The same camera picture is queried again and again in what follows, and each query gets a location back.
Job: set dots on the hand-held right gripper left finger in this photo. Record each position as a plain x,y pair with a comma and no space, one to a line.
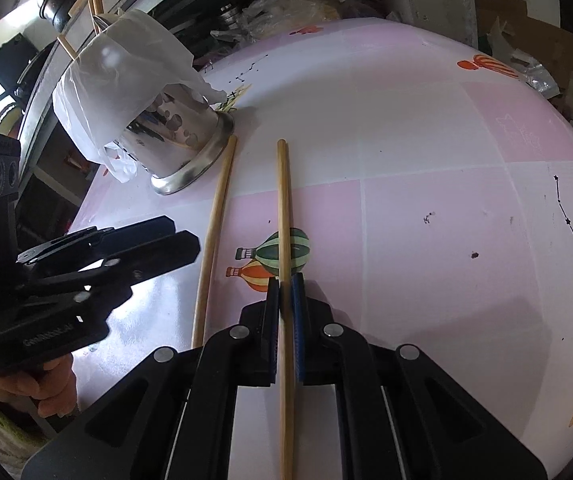
272,340

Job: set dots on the black box appliance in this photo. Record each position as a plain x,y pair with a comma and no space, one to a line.
11,60

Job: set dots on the cardboard box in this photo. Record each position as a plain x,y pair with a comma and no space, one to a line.
551,40

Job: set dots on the steel utensil holder with bag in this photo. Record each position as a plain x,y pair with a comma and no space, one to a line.
116,75

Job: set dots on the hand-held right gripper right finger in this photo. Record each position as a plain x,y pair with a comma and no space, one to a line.
300,340

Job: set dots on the clear crumpled shopping bag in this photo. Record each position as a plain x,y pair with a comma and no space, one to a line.
536,77

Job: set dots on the person's left hand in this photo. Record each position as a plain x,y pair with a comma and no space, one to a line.
41,385

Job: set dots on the brown clay pot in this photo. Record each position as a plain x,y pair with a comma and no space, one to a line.
6,120

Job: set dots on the stacked steel containers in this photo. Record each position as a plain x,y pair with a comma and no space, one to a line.
231,15

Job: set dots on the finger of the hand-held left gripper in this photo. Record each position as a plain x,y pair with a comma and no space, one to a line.
156,255
136,232

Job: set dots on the yellow plastic bag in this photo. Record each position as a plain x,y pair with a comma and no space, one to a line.
306,10

